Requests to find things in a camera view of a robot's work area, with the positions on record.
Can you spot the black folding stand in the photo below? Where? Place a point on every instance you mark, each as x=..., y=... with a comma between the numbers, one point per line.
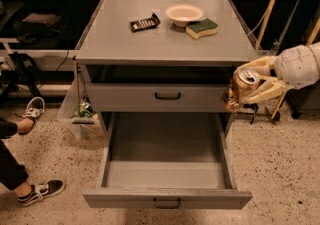
x=20, y=75

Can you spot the black bag on shelf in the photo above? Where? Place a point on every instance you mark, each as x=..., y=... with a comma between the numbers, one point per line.
x=39, y=23

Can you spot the green yellow sponge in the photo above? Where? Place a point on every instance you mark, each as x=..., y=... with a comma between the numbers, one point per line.
x=202, y=28

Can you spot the white bowl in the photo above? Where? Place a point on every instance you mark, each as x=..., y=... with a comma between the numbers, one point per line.
x=182, y=14

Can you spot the upper black white sneaker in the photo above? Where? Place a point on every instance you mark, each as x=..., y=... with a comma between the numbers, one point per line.
x=34, y=110

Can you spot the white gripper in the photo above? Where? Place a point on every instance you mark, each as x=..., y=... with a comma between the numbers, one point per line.
x=296, y=66

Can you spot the grey drawer cabinet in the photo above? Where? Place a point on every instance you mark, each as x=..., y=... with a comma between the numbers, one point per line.
x=111, y=53

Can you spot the black white sneaker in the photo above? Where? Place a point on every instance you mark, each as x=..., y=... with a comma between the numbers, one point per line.
x=34, y=110
x=38, y=192

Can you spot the open grey middle drawer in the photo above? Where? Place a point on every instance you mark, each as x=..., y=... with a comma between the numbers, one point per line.
x=167, y=161

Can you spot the black snack wrapper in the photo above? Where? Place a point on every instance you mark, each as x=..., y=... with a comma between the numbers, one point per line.
x=145, y=24

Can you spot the person's black trouser leg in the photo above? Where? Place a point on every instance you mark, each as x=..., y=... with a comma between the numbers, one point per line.
x=12, y=174

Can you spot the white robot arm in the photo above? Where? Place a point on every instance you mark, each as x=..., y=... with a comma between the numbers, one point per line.
x=294, y=68

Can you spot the lower black white sneaker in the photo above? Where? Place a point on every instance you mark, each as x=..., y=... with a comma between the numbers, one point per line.
x=38, y=192

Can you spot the clear plastic trash bin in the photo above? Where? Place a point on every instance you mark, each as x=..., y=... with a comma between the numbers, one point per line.
x=77, y=114

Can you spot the orange soda can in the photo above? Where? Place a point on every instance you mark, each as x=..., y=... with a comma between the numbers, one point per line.
x=244, y=82

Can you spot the closed grey upper drawer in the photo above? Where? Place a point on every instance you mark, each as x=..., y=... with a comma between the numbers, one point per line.
x=155, y=97

